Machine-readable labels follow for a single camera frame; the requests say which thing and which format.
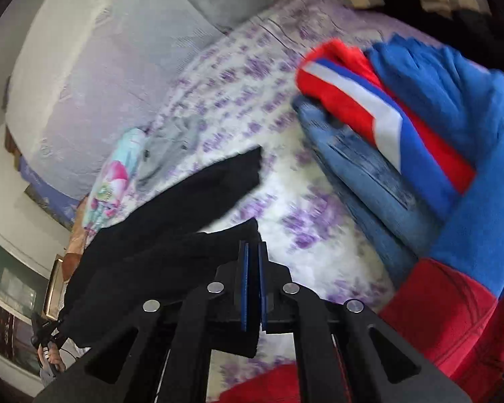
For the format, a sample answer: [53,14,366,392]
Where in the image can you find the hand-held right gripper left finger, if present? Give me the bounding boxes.
[34,241,251,403]

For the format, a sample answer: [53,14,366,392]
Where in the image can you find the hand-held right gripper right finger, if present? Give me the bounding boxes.
[258,241,473,403]

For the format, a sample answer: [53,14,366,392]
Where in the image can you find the black pants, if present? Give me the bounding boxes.
[61,146,264,359]

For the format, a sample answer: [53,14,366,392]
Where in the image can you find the purple floral bedsheet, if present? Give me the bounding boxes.
[73,0,458,403]

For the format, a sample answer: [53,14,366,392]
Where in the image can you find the blue denim jeans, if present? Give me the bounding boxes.
[292,94,446,290]

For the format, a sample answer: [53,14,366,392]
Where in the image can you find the blue bed base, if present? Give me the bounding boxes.
[17,153,87,229]

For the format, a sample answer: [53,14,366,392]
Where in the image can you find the grey cloth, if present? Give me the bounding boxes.
[134,115,208,189]

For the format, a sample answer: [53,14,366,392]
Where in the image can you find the floral colourful pillow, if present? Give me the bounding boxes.
[84,128,145,231]

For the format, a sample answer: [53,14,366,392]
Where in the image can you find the blue and red fleece garment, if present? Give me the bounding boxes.
[220,34,504,403]

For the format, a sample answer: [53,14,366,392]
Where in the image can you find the white lace bedcover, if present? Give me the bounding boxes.
[2,0,332,200]

